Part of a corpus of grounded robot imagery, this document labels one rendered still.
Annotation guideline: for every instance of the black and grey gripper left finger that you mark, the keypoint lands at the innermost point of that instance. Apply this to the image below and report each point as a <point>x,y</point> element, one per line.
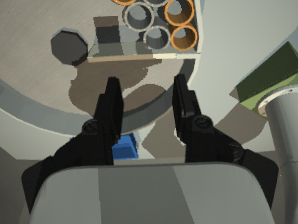
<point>94,144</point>

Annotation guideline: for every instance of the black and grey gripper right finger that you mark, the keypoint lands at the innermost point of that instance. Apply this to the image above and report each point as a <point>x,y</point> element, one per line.
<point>208,144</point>

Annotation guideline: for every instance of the grey metal cylinder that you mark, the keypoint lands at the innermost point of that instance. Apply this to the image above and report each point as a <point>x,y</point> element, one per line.
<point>155,3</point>
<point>157,44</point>
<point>139,25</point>

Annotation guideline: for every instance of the bronze bushing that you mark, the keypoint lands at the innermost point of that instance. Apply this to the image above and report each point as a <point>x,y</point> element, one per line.
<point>180,19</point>
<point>124,2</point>
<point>184,43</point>

